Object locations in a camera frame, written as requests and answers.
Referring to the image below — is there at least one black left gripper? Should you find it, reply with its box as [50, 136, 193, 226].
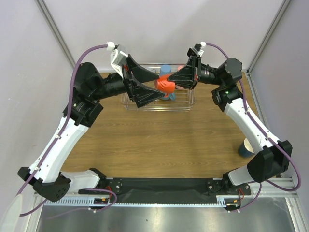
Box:
[91, 55, 165, 107]

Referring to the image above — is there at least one red ceramic mug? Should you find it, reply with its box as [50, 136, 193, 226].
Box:
[154, 74, 175, 97]

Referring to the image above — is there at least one light blue plastic cup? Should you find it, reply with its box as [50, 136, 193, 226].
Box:
[160, 64, 172, 76]

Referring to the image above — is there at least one blue patterned cup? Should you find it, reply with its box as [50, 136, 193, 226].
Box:
[160, 92, 176, 101]

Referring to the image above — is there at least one dark blue paper cup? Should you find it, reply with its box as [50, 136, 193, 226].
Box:
[238, 138, 254, 158]

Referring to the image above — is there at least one pink plastic cup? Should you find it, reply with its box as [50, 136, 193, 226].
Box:
[177, 65, 186, 73]

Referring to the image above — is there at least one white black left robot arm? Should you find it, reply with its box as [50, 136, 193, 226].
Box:
[17, 56, 164, 202]

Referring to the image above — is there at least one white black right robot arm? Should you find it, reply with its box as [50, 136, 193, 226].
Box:
[168, 56, 292, 194]

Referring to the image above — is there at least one wire dish rack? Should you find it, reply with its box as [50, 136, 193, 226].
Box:
[121, 63, 196, 112]

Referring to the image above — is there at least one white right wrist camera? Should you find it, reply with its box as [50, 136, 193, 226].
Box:
[187, 42, 206, 57]

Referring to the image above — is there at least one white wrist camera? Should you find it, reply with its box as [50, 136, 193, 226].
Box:
[106, 42, 128, 78]
[187, 42, 206, 57]

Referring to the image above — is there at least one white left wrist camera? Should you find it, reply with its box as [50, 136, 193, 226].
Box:
[106, 42, 128, 78]

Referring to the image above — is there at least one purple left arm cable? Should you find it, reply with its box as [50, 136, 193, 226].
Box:
[15, 43, 118, 218]

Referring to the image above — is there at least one aluminium frame rail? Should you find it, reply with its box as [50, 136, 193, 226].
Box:
[35, 176, 296, 209]

